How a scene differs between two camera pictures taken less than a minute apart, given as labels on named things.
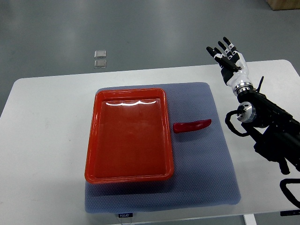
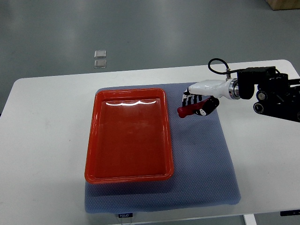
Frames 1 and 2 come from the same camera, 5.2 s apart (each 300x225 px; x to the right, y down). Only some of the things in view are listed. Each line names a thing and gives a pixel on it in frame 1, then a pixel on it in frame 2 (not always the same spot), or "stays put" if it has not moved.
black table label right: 290,213 stays put
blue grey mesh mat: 203,173 stays put
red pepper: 179,127 -> 182,111
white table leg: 250,219 stays put
